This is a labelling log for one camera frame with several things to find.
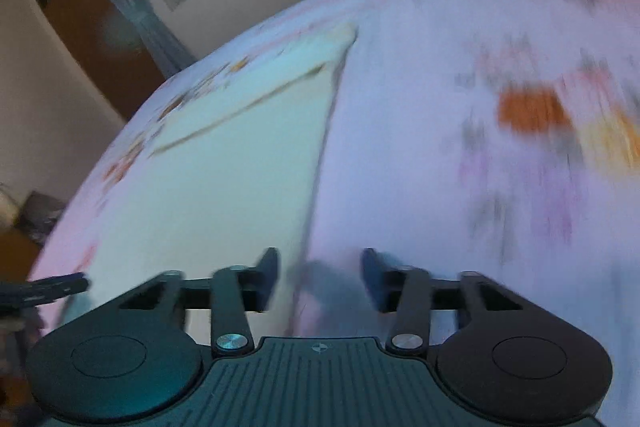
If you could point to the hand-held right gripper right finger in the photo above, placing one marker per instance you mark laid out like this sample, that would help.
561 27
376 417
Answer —
372 274

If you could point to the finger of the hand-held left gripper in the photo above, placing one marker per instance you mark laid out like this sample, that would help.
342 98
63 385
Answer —
47 288

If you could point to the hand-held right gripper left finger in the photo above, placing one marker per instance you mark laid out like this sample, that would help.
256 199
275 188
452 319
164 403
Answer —
268 274

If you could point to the cream small garment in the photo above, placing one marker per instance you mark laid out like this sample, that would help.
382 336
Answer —
225 167

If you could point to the dark cloth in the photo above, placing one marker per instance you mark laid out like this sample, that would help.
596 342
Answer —
40 214

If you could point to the pink floral bed sheet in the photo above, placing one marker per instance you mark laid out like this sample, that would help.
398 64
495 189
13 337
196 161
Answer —
450 207

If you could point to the brown wooden door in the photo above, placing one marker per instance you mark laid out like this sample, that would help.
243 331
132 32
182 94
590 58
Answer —
90 32

